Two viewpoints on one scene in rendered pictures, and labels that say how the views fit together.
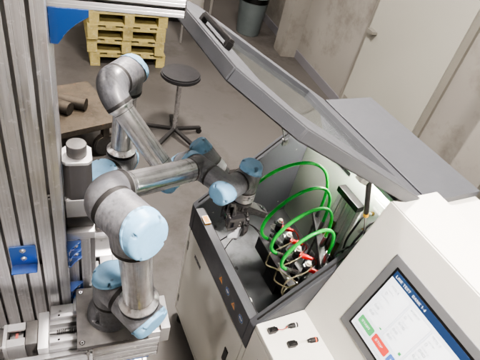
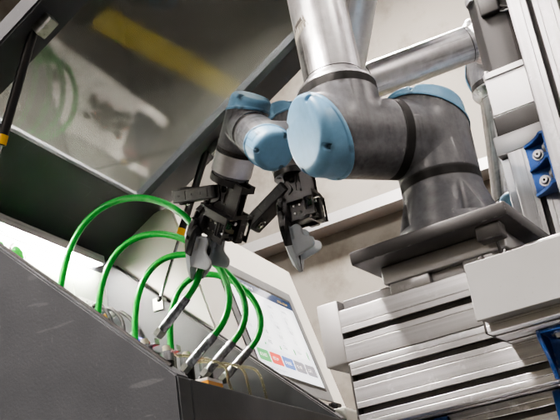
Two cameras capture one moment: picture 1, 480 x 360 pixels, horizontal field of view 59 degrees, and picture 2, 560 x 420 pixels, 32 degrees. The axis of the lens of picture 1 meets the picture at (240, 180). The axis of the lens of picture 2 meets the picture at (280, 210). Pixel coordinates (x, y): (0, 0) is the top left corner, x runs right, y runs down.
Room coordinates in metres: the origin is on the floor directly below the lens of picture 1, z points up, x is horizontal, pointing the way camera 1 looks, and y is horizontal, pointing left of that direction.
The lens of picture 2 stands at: (2.13, 1.46, 0.62)
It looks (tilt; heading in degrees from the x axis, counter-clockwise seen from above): 22 degrees up; 236
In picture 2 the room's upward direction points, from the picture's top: 9 degrees counter-clockwise
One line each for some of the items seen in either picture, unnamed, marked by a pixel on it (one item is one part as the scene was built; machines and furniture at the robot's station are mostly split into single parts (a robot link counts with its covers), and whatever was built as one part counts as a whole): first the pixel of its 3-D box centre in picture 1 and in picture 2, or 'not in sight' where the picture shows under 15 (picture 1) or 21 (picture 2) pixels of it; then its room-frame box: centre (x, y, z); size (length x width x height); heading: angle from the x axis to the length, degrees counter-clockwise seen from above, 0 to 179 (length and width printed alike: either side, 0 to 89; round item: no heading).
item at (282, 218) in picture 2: not in sight; (287, 226); (1.11, -0.03, 1.31); 0.05 x 0.02 x 0.09; 34
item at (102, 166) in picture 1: (102, 178); (426, 138); (1.23, 0.53, 1.20); 0.13 x 0.12 x 0.14; 170
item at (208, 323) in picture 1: (203, 320); not in sight; (1.21, 0.00, 0.44); 0.65 x 0.02 x 0.68; 34
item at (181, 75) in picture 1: (176, 104); not in sight; (3.35, 0.74, 0.34); 0.57 x 0.54 x 0.68; 112
